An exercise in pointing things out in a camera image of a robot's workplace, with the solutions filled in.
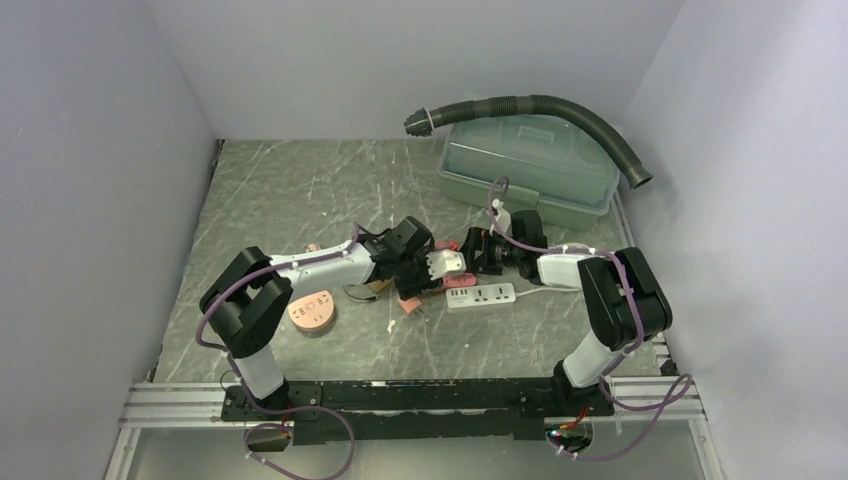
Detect tan cube socket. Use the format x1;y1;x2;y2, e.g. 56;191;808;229
366;280;392;295

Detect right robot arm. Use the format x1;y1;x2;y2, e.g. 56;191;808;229
459;209;673;415

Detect round pink power socket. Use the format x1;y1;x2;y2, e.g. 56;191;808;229
287;290;336;336

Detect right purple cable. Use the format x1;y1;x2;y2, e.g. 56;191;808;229
486;176;696;463

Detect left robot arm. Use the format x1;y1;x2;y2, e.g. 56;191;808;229
195;216;465;420

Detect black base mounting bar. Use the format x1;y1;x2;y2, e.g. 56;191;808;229
221;377;614;446

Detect white power strip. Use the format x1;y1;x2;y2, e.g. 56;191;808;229
445;283;517;313

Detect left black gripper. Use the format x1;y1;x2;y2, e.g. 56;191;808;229
394;245;444;301

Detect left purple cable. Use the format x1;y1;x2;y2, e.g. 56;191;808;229
195;221;372;480

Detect black corrugated hose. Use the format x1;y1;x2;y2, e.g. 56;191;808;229
404;93;655;191

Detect pink triangular power strip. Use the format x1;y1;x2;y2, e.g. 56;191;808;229
435;240;477;291

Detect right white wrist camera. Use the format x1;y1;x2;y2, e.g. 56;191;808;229
490;198;511;234

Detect purple cable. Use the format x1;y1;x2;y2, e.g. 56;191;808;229
195;221;372;480
486;176;696;463

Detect salmon cube plug adapter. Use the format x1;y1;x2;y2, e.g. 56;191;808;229
398;297;424;317

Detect aluminium frame rail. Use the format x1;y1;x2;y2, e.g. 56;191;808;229
119;376;707;429

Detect green plastic storage box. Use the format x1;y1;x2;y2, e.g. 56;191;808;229
437;115;620;231

